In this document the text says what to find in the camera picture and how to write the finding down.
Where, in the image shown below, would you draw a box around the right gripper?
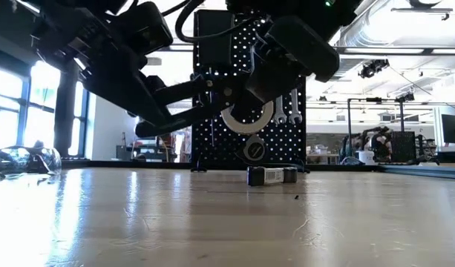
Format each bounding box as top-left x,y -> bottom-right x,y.
230,40 -> 306,123

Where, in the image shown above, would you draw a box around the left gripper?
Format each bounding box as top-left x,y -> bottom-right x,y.
30,7 -> 172,129

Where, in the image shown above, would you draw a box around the white tape roll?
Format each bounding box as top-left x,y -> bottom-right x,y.
220,99 -> 275,136

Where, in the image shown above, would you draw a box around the silver combination wrench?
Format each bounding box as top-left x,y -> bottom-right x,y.
273,95 -> 287,125
289,88 -> 303,125

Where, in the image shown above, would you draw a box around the black handled hand tool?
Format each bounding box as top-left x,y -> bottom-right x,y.
134,78 -> 238,139

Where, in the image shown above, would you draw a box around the clear safety glasses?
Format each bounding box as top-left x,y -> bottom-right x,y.
0,145 -> 63,175

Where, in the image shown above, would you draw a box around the black perforated peg board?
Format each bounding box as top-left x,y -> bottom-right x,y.
192,9 -> 309,174

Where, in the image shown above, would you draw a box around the black building pillar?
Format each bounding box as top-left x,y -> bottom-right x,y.
53,62 -> 80,157

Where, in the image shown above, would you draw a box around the black metal stand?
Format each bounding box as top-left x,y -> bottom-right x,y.
347,90 -> 416,164

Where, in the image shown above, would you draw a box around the white bucket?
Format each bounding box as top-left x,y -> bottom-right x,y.
359,150 -> 376,165

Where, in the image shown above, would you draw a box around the black ceiling track light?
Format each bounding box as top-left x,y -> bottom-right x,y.
360,58 -> 390,79

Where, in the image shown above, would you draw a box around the black mesh box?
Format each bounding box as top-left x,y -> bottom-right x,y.
393,130 -> 417,164

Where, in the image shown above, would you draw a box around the black computer monitor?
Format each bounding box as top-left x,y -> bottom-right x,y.
441,113 -> 455,145

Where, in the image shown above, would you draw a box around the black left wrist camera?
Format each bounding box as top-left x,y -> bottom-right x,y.
111,1 -> 174,56

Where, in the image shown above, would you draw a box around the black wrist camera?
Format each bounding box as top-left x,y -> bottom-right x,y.
111,1 -> 174,56
266,14 -> 341,83

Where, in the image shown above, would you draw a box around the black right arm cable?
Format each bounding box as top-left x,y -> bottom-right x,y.
174,0 -> 260,44

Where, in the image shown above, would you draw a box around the black aluminium table frame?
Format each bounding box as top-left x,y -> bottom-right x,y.
0,158 -> 455,181

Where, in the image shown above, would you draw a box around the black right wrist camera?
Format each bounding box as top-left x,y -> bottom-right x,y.
266,14 -> 341,83

